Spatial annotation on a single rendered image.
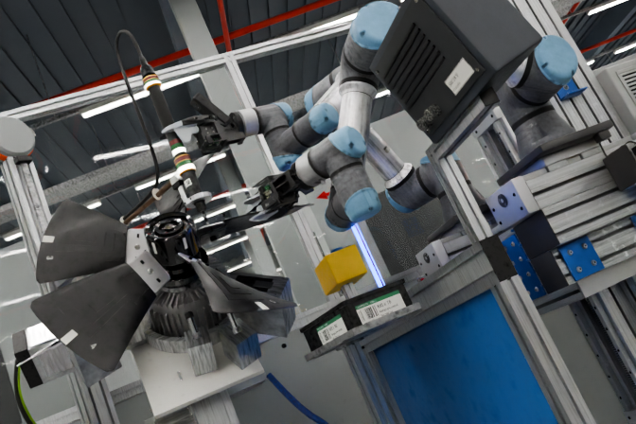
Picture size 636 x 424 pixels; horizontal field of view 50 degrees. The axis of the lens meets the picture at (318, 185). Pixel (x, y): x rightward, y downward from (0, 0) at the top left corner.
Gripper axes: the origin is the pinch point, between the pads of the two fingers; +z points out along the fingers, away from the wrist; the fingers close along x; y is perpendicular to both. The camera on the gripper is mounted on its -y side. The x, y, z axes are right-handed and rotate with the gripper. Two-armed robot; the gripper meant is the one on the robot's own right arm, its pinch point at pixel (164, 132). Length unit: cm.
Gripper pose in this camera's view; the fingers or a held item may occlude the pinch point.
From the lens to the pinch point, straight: 179.5
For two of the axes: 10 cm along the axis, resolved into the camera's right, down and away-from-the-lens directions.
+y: 3.9, 8.8, -2.7
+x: -3.5, 4.2, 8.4
